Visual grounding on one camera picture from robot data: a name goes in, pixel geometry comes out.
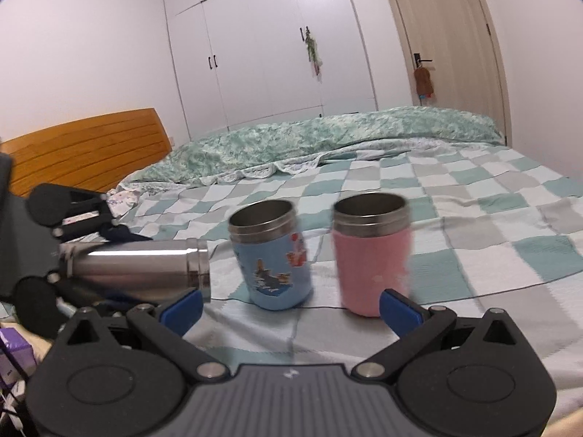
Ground tall stainless steel flask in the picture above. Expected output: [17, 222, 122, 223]
[60, 239, 211, 303]

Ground pink cup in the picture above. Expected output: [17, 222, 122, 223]
[332, 192, 412, 318]

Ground blue cartoon cup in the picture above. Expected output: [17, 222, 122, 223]
[228, 199, 312, 311]

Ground wooden headboard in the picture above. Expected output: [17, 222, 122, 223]
[1, 107, 172, 196]

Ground purple box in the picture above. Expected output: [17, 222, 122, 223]
[0, 327, 36, 390]

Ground green floral duvet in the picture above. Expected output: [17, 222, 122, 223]
[118, 107, 504, 192]

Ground green hanging ornament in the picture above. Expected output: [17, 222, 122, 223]
[304, 27, 322, 78]

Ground white wardrobe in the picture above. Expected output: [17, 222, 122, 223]
[164, 0, 376, 139]

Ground beige door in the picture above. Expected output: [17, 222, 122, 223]
[389, 0, 511, 142]

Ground brown plush toy on handle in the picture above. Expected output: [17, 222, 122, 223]
[414, 65, 434, 99]

